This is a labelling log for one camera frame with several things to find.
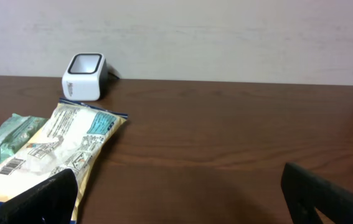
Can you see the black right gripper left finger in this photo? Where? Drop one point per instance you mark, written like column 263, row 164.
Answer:
column 51, row 201

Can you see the cream blue snack bag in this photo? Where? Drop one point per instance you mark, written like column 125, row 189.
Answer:
column 72, row 139

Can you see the teal green wipes pack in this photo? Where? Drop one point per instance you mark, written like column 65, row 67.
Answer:
column 16, row 131

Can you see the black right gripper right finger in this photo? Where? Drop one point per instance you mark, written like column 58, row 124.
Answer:
column 306, row 193

